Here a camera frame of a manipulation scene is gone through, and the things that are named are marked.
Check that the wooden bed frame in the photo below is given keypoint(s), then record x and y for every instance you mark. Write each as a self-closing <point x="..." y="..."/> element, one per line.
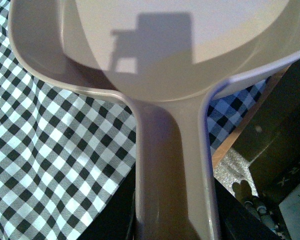
<point x="221" y="151"/>

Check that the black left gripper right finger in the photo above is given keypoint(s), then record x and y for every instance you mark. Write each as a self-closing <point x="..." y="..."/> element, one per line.
<point x="236" y="223"/>

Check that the beige plastic dustpan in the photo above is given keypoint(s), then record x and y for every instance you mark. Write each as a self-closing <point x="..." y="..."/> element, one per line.
<point x="166" y="60"/>

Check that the black white checkered bedsheet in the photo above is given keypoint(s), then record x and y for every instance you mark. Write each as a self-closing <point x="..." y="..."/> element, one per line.
<point x="62" y="155"/>

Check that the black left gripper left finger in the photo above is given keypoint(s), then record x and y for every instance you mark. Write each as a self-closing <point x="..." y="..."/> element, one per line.
<point x="117" y="220"/>

